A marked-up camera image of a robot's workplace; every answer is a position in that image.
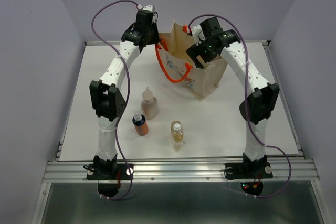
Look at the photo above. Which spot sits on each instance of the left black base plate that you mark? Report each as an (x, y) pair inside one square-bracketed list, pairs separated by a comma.
[(109, 183)]

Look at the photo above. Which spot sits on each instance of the cream canvas bag orange handles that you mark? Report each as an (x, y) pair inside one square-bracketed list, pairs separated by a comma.
[(180, 69)]

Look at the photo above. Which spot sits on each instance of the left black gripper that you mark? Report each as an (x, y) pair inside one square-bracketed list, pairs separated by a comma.
[(155, 39)]

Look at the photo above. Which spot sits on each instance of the clear amber liquid bottle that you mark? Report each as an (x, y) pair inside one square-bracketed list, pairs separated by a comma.
[(177, 135)]

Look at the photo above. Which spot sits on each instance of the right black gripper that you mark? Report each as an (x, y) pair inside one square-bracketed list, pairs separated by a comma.
[(195, 50)]

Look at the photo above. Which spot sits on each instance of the peach conical squeeze bottle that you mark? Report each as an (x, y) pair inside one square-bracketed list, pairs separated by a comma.
[(149, 104)]

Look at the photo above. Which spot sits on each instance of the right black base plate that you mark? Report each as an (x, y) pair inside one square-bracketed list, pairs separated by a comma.
[(252, 176)]

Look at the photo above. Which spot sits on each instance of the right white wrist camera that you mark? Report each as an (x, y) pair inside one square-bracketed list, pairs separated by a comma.
[(197, 33)]

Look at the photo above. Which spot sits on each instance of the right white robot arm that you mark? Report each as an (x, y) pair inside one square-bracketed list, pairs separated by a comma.
[(260, 95)]

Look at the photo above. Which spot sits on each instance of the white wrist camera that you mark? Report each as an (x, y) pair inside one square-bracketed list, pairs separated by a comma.
[(149, 8), (197, 33)]

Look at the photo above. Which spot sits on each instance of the orange bottle blue cap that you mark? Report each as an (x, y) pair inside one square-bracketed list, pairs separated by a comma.
[(140, 124)]

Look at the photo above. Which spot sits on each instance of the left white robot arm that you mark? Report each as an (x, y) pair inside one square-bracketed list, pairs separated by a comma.
[(106, 97)]

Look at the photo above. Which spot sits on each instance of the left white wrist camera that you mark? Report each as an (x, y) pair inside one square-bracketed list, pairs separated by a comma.
[(149, 8)]

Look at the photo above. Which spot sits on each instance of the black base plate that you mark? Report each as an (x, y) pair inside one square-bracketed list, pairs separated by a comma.
[(109, 183), (252, 176)]

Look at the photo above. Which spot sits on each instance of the aluminium frame rail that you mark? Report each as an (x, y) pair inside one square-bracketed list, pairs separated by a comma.
[(187, 190)]

